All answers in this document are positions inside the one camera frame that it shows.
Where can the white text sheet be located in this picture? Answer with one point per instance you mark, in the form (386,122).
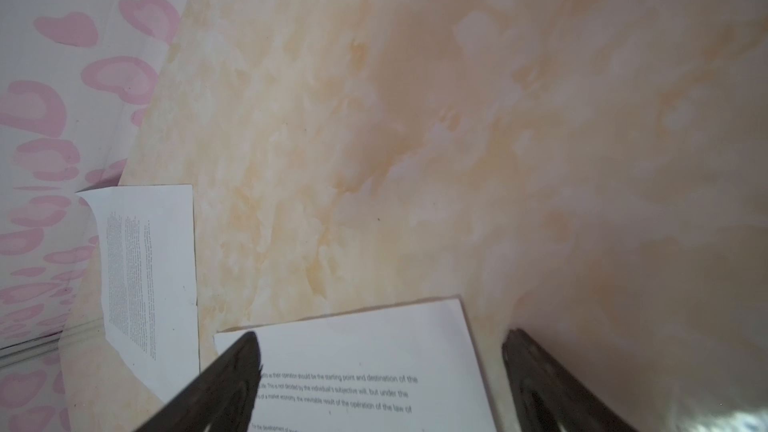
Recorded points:
(148,281)

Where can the white text sheet wall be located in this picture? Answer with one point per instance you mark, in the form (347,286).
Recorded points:
(402,368)

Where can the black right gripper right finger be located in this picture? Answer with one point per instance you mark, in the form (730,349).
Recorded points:
(547,397)

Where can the aluminium floor rail left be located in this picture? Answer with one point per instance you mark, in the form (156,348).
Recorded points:
(38,347)

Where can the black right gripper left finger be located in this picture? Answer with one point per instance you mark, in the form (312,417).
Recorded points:
(221,398)

